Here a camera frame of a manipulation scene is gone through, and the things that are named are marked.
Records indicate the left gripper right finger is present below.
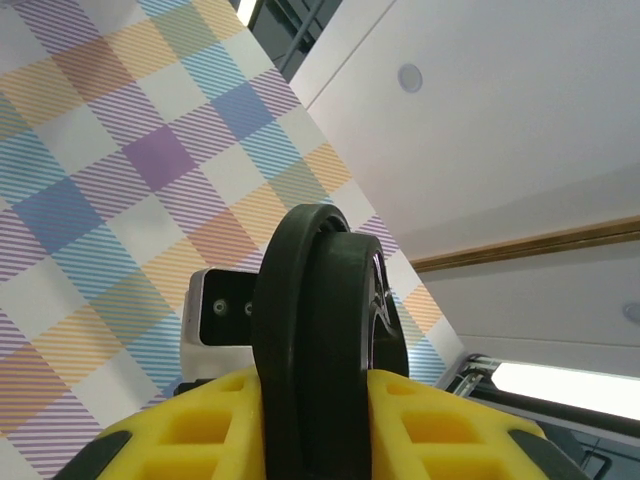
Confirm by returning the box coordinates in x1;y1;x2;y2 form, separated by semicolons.
367;369;594;480

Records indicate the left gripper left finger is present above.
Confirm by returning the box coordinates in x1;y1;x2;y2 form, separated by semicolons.
52;367;266;480

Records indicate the bright ceiling light panel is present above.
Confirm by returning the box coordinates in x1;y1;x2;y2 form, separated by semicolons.
492;360;640;422

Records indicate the aluminium overhead frame beam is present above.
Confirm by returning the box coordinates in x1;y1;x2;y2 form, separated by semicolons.
433;352;499;397

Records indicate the white overhead camera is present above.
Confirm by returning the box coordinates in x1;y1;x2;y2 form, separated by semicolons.
180;268;261;386

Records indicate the wooden wall trim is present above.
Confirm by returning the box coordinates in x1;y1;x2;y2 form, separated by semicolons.
412;214;640;274

